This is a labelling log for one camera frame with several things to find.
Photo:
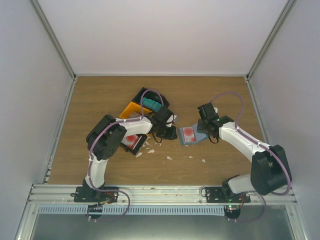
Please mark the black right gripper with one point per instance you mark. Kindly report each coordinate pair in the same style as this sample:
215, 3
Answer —
199, 129

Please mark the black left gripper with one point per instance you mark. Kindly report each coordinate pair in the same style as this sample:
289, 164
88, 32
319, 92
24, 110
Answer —
171, 136

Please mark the blue leather card holder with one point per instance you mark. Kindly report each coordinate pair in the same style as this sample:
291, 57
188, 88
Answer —
199, 137

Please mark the red circle chip card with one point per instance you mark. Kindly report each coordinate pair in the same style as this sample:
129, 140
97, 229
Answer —
187, 135

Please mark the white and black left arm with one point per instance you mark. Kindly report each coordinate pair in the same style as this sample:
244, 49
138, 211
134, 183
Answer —
106, 137

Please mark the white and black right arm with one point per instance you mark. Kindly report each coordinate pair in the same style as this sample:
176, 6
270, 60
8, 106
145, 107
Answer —
270, 171

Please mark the red and white card stack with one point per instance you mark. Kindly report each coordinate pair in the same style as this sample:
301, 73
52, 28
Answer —
131, 141

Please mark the orange middle tray bin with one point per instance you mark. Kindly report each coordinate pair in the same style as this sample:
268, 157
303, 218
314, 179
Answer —
130, 110

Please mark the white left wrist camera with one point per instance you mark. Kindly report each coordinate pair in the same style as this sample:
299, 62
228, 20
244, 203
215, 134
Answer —
172, 119

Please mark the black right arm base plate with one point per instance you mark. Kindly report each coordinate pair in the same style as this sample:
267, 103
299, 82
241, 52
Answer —
215, 194

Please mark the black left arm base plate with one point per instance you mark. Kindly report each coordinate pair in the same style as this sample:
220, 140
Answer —
85, 194

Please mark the aluminium front frame rail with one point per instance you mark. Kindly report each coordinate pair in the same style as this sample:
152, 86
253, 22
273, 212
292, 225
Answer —
139, 194

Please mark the grey slotted cable duct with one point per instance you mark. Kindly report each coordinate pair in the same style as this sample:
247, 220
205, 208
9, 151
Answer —
195, 210

